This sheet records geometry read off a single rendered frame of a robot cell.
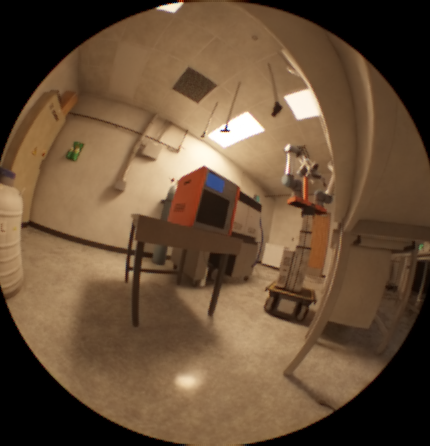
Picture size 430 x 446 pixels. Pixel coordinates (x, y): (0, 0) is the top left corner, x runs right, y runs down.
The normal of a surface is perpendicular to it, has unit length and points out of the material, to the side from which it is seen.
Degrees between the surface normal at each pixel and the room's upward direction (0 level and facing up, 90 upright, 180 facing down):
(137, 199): 90
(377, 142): 180
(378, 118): 180
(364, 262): 90
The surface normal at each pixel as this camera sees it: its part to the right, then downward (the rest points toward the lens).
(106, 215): 0.63, 0.07
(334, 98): -0.22, 0.97
